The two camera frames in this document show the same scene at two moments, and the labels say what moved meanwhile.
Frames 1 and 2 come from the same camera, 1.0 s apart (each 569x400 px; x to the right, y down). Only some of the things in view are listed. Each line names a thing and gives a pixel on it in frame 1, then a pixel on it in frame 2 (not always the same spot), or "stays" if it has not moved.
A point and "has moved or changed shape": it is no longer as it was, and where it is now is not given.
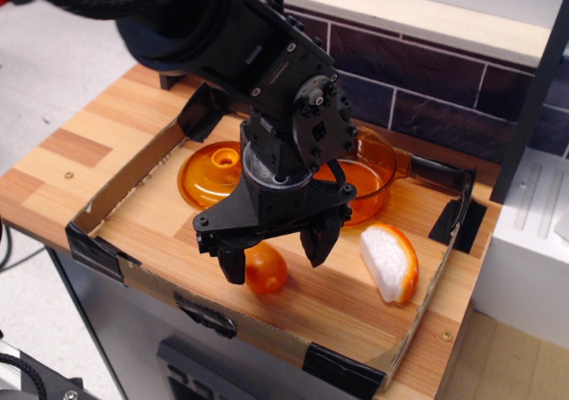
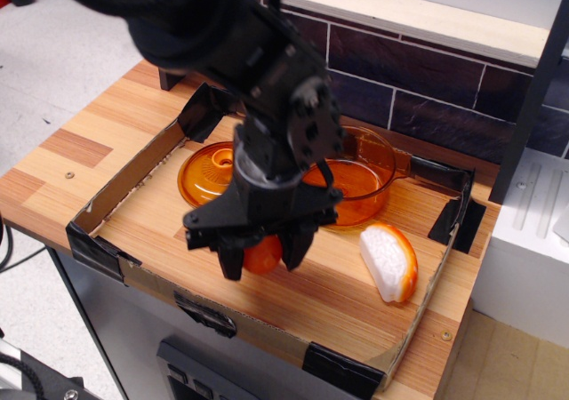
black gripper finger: (233, 264) stays
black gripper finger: (318, 243) -> (295, 245)
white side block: (522, 280) stays
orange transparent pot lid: (210, 172) stays
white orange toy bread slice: (392, 260) stays
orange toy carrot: (266, 269) has moved or changed shape
